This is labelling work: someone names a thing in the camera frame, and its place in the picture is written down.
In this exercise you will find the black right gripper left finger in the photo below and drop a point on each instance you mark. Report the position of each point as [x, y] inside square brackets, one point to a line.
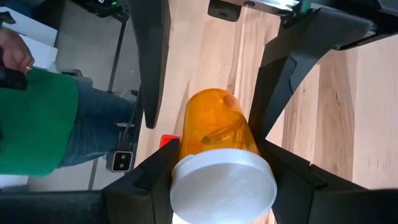
[140, 199]

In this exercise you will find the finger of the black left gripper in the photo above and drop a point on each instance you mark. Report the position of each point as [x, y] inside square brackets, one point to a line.
[152, 62]
[295, 56]

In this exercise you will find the white panel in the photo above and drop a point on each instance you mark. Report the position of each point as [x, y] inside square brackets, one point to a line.
[37, 40]

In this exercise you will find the orange pill bottle white cap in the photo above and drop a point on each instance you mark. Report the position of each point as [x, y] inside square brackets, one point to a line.
[217, 124]

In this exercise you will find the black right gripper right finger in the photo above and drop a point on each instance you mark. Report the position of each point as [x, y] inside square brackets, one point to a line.
[295, 189]

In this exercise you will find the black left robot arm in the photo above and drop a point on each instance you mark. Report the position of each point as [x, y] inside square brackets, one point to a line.
[99, 7]

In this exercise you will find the red plastic basket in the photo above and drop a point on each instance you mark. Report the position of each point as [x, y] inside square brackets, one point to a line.
[166, 140]

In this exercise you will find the black handheld device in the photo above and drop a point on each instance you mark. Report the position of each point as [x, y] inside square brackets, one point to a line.
[12, 81]

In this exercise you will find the person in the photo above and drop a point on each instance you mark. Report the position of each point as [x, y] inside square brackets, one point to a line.
[37, 124]

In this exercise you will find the person's hand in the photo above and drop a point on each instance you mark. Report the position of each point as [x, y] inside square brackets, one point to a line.
[14, 49]

